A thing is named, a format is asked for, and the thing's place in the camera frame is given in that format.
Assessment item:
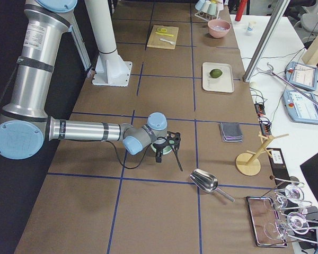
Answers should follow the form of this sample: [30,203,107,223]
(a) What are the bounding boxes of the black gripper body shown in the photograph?
[153,131,181,156]

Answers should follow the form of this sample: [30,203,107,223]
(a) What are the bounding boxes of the light green bowl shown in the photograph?
[151,144,172,155]

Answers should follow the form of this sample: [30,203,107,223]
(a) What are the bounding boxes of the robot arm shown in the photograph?
[0,1,180,162]

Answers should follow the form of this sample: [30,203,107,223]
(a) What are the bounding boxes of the white plastic spoon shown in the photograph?
[160,38,176,45]

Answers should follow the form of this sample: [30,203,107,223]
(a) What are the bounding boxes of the pink bowl with ice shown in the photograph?
[207,19,231,39]

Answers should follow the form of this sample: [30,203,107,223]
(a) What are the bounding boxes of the metal scoop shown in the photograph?
[190,168,235,202]

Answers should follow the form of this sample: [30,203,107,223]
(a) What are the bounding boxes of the grey folded cloth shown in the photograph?
[219,122,243,142]

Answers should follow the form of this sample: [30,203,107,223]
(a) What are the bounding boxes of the cream rabbit tray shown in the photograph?
[202,62,234,93]

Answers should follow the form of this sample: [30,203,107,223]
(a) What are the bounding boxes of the green avocado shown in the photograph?
[209,68,223,78]

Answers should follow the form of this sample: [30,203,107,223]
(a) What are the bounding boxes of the wooden mug tree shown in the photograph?
[235,132,288,176]

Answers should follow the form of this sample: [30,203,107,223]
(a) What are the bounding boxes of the bamboo cutting board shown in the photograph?
[147,25,179,50]

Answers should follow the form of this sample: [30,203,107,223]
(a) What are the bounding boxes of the yellow plastic knife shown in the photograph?
[155,32,174,37]

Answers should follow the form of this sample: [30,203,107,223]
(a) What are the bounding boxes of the black box with label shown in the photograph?
[269,148,290,180]

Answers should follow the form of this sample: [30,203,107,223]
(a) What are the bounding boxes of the grabber reacher tool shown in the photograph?
[266,62,318,112]

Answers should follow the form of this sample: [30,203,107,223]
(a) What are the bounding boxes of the lower teach pendant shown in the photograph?
[282,90,318,125]

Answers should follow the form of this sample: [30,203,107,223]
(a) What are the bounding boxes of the teach pendant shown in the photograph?
[282,90,318,125]
[285,61,318,92]

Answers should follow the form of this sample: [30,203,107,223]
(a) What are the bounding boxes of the wine glass far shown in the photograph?
[261,184,312,211]

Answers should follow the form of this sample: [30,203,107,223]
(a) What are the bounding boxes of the wine glass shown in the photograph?
[263,212,318,240]
[261,184,312,211]

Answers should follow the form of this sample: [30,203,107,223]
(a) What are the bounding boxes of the metal tray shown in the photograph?
[246,196,288,248]

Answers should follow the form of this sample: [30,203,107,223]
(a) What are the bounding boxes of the white cup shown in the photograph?
[201,0,211,13]

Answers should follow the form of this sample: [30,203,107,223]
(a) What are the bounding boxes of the light blue cup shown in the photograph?
[195,0,205,11]

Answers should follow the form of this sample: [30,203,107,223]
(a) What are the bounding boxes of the green cup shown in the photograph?
[207,2,217,16]

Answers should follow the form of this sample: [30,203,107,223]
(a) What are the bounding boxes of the upper teach pendant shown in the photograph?
[285,61,318,92]

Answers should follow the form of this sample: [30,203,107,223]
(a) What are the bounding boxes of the wine glass near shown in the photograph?
[263,212,318,240]

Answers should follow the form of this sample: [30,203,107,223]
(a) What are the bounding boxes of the red bottle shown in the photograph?
[235,0,248,22]

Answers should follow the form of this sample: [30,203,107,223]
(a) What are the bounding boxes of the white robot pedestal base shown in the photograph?
[85,0,133,87]

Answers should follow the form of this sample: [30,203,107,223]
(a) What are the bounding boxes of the white wire cup rack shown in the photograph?
[194,11,220,22]

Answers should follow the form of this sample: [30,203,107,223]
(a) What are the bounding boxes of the aluminium frame post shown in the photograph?
[243,0,290,83]

